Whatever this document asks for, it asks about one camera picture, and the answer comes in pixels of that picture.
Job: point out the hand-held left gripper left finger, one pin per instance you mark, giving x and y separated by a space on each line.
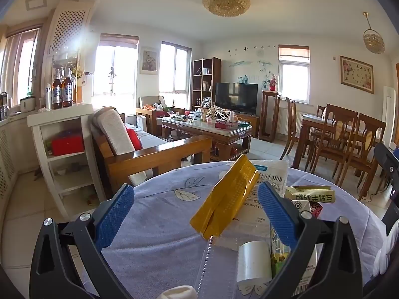
115 218

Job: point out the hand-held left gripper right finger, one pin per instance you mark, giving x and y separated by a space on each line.
277 215

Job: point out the small black and red carton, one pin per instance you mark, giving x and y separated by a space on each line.
307 206

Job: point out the beige snack wrapper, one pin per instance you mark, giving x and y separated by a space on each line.
311 196

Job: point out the white plastic mailer bag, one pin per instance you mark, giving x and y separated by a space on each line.
274 174

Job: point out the illustrated drink carton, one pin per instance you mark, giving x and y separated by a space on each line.
279 258

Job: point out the yellow foil packet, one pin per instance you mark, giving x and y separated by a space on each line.
224 199

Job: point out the clear plastic bag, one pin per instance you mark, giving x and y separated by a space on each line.
215 268

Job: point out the person's right hand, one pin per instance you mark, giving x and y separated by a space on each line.
388 254

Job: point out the wooden dining chair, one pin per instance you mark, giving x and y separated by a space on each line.
335 130
293 121
367 143

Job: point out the round table with floral cloth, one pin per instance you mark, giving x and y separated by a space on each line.
162 224

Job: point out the tall white radiator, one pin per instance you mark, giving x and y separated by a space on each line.
389 115

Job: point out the wooden sofa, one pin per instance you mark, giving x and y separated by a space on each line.
149 155

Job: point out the red cushion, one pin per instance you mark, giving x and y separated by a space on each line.
134 138

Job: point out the red storage box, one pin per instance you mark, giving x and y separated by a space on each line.
67 144

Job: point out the wooden dining table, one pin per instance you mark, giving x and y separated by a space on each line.
307 121

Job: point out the wooden television stand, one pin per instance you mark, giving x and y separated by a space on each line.
251 123

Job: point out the white rounded object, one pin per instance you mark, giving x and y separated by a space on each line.
176 293

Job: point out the large framed floral picture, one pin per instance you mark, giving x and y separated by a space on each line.
357 74

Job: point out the tall wooden plant stand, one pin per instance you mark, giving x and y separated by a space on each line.
269 115

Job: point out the wooden armchair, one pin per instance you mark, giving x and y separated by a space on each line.
148 113

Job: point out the wooden coffee table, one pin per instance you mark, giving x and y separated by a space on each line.
205 130

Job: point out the white shelf unit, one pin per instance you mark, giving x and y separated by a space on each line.
56 118

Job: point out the flat screen television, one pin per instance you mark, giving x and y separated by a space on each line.
237 98

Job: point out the crystal pendant lamp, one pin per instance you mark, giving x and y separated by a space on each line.
373 39

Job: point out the red flower arrangement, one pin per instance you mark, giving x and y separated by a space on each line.
273 82

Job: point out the brown glass bottle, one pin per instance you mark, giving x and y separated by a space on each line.
56 93
67 92

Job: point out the wooden bookshelf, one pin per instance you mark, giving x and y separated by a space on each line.
215 74

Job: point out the metal kettle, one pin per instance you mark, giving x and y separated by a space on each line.
3 107

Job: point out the small framed flower picture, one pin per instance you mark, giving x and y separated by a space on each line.
149 60

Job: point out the white lattice cabinet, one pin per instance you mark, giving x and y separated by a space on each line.
67 28

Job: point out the round crystal ceiling lamp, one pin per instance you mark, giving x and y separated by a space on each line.
226 1

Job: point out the white wall radiator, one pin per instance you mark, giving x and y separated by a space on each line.
283 120

